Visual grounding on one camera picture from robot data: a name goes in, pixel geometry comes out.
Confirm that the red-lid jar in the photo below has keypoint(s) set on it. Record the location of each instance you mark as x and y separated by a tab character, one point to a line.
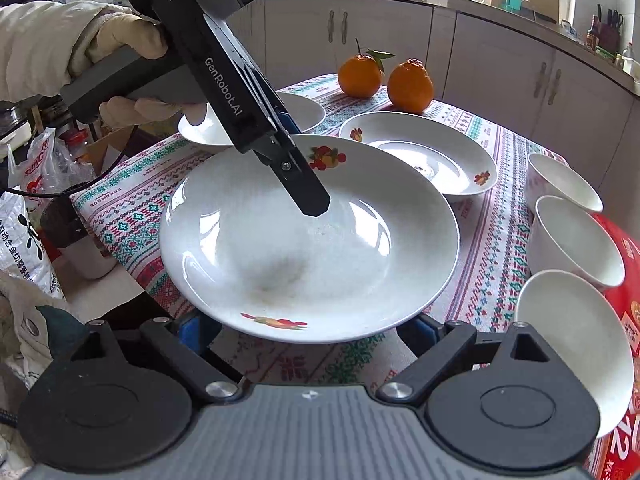
75	140

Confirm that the red printed carton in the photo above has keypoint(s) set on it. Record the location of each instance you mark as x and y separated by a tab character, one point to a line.
627	260

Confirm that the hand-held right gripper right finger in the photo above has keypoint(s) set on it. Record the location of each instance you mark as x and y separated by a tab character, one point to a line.
425	332

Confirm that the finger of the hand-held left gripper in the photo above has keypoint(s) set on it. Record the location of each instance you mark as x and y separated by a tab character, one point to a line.
289	122
305	185

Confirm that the white bag red print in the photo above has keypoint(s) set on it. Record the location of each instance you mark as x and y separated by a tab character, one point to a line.
42	160

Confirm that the person's left hand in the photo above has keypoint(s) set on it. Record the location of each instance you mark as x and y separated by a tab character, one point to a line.
125	27

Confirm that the bumpy orange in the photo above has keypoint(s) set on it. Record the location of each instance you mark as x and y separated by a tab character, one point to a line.
410	87

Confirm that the cardboard box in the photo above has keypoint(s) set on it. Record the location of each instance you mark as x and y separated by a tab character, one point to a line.
115	142

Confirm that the dark sauce bottle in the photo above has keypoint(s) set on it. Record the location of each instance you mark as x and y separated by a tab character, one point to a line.
592	37

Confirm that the white kitchen counter cabinets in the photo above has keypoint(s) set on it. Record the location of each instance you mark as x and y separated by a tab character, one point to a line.
500	60

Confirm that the knife block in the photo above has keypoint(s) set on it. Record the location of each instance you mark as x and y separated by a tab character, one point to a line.
609	35

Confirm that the white printed sack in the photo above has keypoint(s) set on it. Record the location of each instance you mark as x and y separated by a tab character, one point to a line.
20	250

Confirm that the white plastic container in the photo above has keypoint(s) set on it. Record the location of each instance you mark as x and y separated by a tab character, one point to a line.
631	67

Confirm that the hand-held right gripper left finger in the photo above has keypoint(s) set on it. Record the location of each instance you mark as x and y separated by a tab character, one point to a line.
192	330

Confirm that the person's left forearm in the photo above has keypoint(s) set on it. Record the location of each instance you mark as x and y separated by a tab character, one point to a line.
35	50

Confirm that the patterned striped tablecloth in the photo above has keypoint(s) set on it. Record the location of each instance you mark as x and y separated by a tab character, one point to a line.
130	210

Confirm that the orange with green leaf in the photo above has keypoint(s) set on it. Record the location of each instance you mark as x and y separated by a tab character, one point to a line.
360	77

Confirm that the white fruit-print plate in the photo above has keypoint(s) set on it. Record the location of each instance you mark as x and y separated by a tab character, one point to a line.
450	160
250	260
305	110

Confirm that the white bowl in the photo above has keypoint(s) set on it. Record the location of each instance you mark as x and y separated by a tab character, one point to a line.
555	175
575	340
575	245

